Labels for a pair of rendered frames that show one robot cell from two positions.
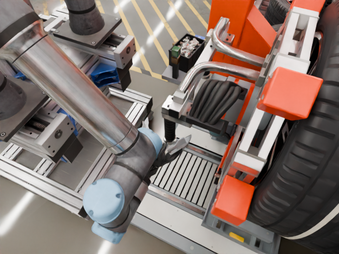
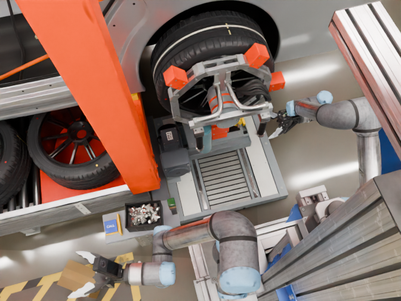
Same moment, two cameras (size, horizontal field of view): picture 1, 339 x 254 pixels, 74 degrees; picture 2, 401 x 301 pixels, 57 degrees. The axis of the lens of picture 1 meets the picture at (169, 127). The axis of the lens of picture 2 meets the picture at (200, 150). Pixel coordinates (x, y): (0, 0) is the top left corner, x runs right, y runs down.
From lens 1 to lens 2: 1.72 m
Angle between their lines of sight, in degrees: 51
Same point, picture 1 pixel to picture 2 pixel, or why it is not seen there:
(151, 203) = (264, 184)
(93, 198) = (328, 97)
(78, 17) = not seen: hidden behind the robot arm
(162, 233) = (274, 164)
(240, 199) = (275, 75)
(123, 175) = (312, 98)
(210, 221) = (246, 139)
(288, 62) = (241, 60)
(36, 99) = (311, 208)
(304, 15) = (204, 66)
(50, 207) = not seen: hidden behind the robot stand
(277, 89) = (265, 54)
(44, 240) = not seen: hidden behind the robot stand
